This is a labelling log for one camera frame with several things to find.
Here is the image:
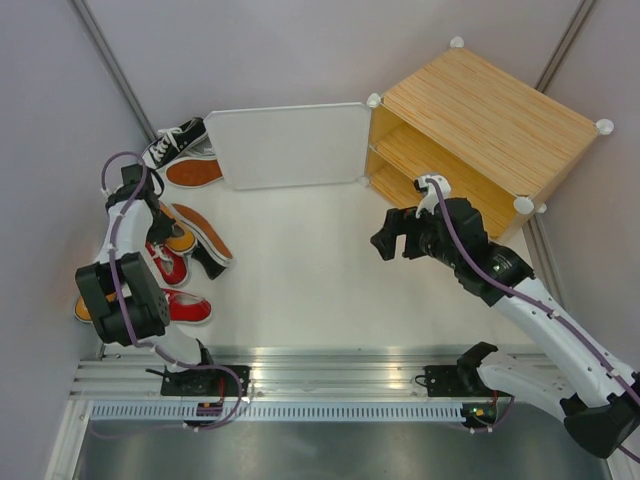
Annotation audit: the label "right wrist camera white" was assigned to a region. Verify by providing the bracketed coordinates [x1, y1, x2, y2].
[414, 173, 451, 218]

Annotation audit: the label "red sneaker upper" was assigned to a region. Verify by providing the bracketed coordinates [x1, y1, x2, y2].
[145, 242, 189, 287]

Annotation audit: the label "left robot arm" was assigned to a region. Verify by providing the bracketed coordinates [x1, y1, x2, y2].
[75, 164, 218, 396]

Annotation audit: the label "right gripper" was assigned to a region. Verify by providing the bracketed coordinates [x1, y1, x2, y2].
[370, 206, 462, 269]

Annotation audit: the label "white cabinet door panel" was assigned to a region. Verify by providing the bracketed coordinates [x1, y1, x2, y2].
[204, 102, 372, 190]

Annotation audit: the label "wooden shoe cabinet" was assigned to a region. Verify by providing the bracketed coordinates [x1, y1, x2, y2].
[365, 37, 614, 241]

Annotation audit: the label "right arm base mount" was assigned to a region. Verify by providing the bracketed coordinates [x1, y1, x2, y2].
[413, 364, 484, 398]

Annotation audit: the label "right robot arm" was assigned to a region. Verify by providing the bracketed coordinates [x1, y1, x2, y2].
[370, 198, 639, 459]

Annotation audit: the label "black sneaker white laces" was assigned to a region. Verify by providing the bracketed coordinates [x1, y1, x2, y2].
[142, 117, 207, 170]

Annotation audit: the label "overturned grey sneaker orange sole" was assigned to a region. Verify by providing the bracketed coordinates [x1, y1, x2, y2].
[165, 158, 223, 188]

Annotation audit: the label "white slotted cable duct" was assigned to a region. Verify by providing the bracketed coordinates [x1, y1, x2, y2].
[90, 401, 465, 423]

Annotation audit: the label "red sneaker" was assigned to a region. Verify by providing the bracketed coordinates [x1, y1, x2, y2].
[163, 289, 213, 325]
[145, 242, 189, 287]

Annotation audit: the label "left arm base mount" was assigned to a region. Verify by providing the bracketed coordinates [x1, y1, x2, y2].
[145, 365, 251, 398]

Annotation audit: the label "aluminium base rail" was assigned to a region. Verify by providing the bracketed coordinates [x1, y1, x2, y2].
[69, 344, 566, 401]

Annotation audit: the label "black sneaker on side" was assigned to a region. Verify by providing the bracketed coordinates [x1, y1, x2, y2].
[171, 203, 233, 280]

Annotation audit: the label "red sneaker lower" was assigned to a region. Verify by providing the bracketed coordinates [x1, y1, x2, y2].
[163, 289, 213, 325]

